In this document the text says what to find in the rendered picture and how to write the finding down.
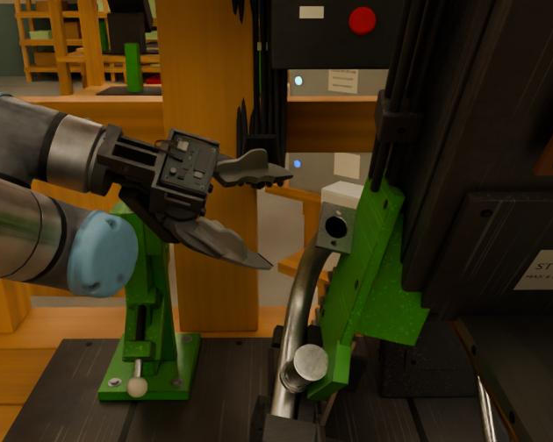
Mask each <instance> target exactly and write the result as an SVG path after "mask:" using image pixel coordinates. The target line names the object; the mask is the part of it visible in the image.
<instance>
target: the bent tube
mask: <svg viewBox="0 0 553 442"><path fill-rule="evenodd" d="M336 210H337V211H339V212H340V213H341V214H340V215H339V214H337V213H336ZM355 221H356V209H352V208H349V207H345V206H341V205H338V204H334V203H328V202H323V203H322V204H321V207H320V218H319V223H318V229H317V231H316V233H315V234H314V236H313V237H312V239H311V240H310V241H309V243H308V245H307V246H306V248H305V250H304V253H303V255H302V257H301V260H300V262H299V264H298V269H297V272H296V274H295V278H294V281H293V284H292V287H291V293H290V297H289V302H288V305H287V310H286V315H285V320H284V330H283V336H282V341H281V347H280V353H279V358H278V363H277V370H276V379H275V385H274V391H273V396H272V402H271V408H270V415H275V416H280V417H288V418H292V419H295V413H296V407H297V400H298V393H292V392H290V391H288V390H287V389H285V388H284V386H283V385H282V383H281V382H280V378H279V373H280V369H281V367H282V365H283V364H284V363H285V362H286V361H287V360H290V359H293V356H294V354H295V352H296V351H297V350H298V349H299V348H300V347H301V346H304V345H305V338H306V331H307V325H308V319H309V314H310V309H311V305H312V299H313V295H314V291H315V289H316V285H317V282H318V279H319V277H320V273H321V270H322V268H323V267H324V264H325V262H326V260H327V258H328V257H329V255H330V254H331V253H332V252H334V253H340V254H344V255H347V256H349V255H350V254H351V247H352V240H353V234H354V227H355Z"/></svg>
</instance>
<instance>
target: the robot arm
mask: <svg viewBox="0 0 553 442"><path fill-rule="evenodd" d="M184 136H186V137H184ZM187 137H190V138H192V139H190V138H187ZM196 139H197V140H196ZM199 140H201V141H204V142H206V143H204V142H201V141H199ZM158 142H161V143H162V144H161V146H157V145H156V143H158ZM207 143H209V144H207ZM219 143H220V142H218V141H215V140H212V139H207V138H204V137H201V136H198V135H195V134H192V133H189V132H184V131H181V130H178V129H176V128H173V127H171V129H170V132H169V136H168V138H167V140H164V139H159V140H156V141H155V143H154V144H151V143H147V142H145V141H142V140H138V139H134V138H131V137H127V136H125V135H124V133H123V132H122V127H119V126H116V125H111V124H108V125H107V127H106V126H105V125H101V124H98V123H95V122H92V121H91V119H89V118H78V117H75V116H72V115H69V114H67V113H64V112H61V111H57V110H53V109H50V108H47V107H44V106H41V105H38V104H35V103H30V102H27V101H24V100H21V99H18V98H16V97H13V96H12V95H10V94H7V93H0V278H1V279H7V280H12V281H16V282H24V283H31V284H36V285H41V286H47V287H52V288H57V289H63V290H67V291H69V292H71V293H72V294H74V295H75V296H91V297H95V298H106V297H109V296H112V295H115V294H116V293H118V292H119V291H120V290H121V289H122V288H123V287H124V286H125V285H126V284H127V283H128V281H129V279H130V278H131V276H132V274H133V271H134V266H135V265H136V260H137V259H138V251H139V247H138V240H137V236H136V233H135V231H134V229H133V227H132V226H131V225H130V224H129V223H128V222H127V221H126V220H125V219H123V218H122V217H117V216H114V215H111V214H107V213H106V212H105V211H103V210H87V209H84V208H81V207H77V206H74V205H72V204H70V203H65V202H63V201H60V200H58V199H55V198H52V197H50V196H45V195H43V194H41V193H39V192H36V191H33V190H31V188H32V187H31V185H32V180H33V179H36V180H40V181H43V182H48V183H50V184H53V185H56V186H60V187H63V188H65V189H71V190H74V191H77V192H81V193H84V194H86V193H88V192H91V193H93V194H96V195H99V196H106V195H107V193H108V191H109V190H110V188H111V185H112V183H113V182H114V183H117V184H119V185H120V186H121V189H120V191H119V193H118V197H119V198H120V199H121V200H122V201H123V202H124V203H125V204H126V205H127V206H128V207H129V208H130V209H131V210H132V211H133V212H134V213H135V214H136V215H137V216H138V217H139V218H140V219H141V220H142V221H143V222H144V223H145V224H146V225H147V226H148V227H149V228H150V229H151V230H152V231H153V232H154V233H155V234H156V235H157V236H158V237H159V238H160V239H161V240H162V241H163V242H165V243H172V244H179V243H180V242H181V243H182V244H183V245H184V246H186V247H188V248H189V249H191V250H193V251H195V252H198V253H202V254H204V255H207V256H210V257H213V258H214V259H217V260H224V261H226V262H229V263H232V264H235V265H238V266H242V267H248V268H253V269H262V270H270V269H271V268H272V267H273V265H272V264H271V263H270V262H268V261H267V260H266V259H265V258H263V257H262V256H261V255H260V254H259V253H253V252H251V251H249V250H248V249H247V248H246V246H245V242H244V240H243V239H242V237H241V236H240V235H239V234H237V233H236V232H234V231H233V230H231V229H225V227H224V226H223V225H222V224H221V223H220V222H218V221H217V220H212V221H210V220H209V219H207V218H205V217H204V216H205V213H206V208H205V203H206V200H207V197H208V194H209V193H212V189H213V185H212V184H210V182H211V179H212V177H213V178H214V179H215V180H216V181H217V182H219V183H220V184H221V185H222V186H223V187H224V188H230V187H235V186H236V185H237V184H239V183H241V182H252V183H258V182H273V183H278V182H282V181H285V180H288V179H291V178H292V177H293V173H292V172H291V171H289V170H287V169H285V168H282V167H280V166H278V165H275V164H272V163H268V154H267V151H266V150H264V149H261V148H257V149H252V150H250V151H248V152H247V153H245V154H244V155H243V156H241V157H240V158H239V159H234V158H231V157H229V156H226V155H224V154H222V153H220V152H219V150H220V149H219ZM198 216H201V217H200V218H199V220H198V221H196V219H197V218H198Z"/></svg>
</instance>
